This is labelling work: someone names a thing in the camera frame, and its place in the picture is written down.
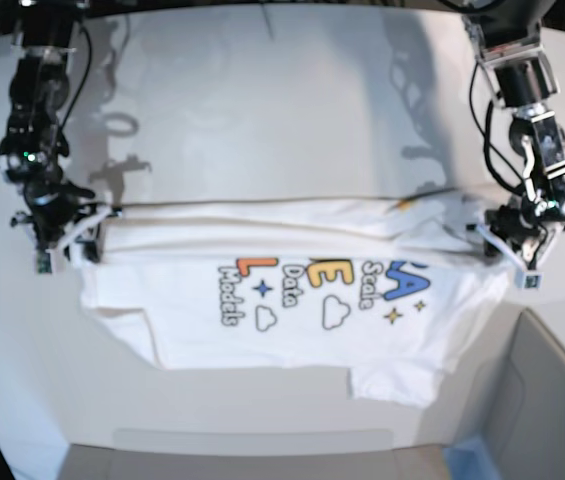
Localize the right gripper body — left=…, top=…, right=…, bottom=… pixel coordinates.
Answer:
left=10, top=197, right=122, bottom=265

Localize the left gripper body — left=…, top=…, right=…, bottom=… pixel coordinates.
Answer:
left=466, top=205, right=565, bottom=273

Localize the white printed t-shirt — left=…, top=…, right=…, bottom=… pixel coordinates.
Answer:
left=80, top=194, right=509, bottom=408

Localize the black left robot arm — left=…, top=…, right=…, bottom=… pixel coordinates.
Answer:
left=454, top=1, right=565, bottom=272

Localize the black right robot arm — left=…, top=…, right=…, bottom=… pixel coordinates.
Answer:
left=0, top=1, right=121, bottom=274

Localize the grey partition panel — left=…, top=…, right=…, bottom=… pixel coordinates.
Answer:
left=414, top=303, right=565, bottom=479

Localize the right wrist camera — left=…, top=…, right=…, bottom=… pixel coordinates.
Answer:
left=34, top=250, right=54, bottom=275

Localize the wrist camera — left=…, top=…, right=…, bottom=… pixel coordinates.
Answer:
left=514, top=270, right=543, bottom=290
left=34, top=250, right=54, bottom=275

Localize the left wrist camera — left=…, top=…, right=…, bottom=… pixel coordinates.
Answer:
left=514, top=270, right=543, bottom=290

